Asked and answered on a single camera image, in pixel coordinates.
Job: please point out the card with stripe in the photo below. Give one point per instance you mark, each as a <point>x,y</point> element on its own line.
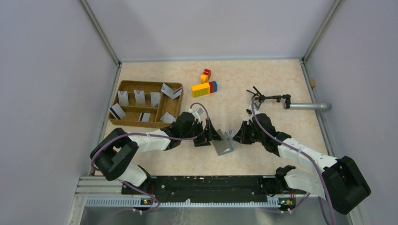
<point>117,112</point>
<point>144,117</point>

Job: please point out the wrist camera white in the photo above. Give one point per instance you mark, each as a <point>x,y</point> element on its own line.
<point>252,110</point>
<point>197,113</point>

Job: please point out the red blue toy block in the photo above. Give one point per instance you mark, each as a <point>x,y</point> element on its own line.
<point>213,86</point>

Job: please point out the brown woven tray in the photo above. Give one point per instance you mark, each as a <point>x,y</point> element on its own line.
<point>172,106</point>

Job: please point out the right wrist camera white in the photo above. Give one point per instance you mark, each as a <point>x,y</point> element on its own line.
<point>252,110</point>

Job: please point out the small red yellow block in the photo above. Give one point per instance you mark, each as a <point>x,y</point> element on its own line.
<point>204,78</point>

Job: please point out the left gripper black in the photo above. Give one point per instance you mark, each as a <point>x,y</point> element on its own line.
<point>206,137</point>

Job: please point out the black tripod camera mount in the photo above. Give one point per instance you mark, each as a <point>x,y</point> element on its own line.
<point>261,98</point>

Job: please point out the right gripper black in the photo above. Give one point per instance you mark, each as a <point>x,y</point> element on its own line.
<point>241,136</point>

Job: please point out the small wooden cork piece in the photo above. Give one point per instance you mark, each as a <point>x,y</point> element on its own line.
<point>312,83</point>

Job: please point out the silver metal tube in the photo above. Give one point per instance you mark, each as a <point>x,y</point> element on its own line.
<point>311,106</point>

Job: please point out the card with stripe front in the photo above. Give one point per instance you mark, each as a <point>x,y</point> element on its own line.
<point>144,117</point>

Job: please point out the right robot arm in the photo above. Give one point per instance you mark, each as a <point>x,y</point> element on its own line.
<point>339,181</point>

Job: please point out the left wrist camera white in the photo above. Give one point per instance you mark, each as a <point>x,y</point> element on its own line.
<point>197,113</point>

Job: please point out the striped card top right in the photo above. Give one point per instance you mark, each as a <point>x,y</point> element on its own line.
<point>177,93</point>

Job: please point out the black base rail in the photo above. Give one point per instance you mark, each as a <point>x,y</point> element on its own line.
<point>215,189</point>

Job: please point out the yellow toy block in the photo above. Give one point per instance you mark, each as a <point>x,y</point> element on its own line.
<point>200,90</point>

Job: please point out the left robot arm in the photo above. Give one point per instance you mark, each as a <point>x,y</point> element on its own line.
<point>113,156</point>

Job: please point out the card with stripe left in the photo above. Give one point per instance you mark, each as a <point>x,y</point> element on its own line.
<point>117,112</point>

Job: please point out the grey card holder wallet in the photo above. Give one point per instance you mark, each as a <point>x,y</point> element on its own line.
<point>226,144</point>

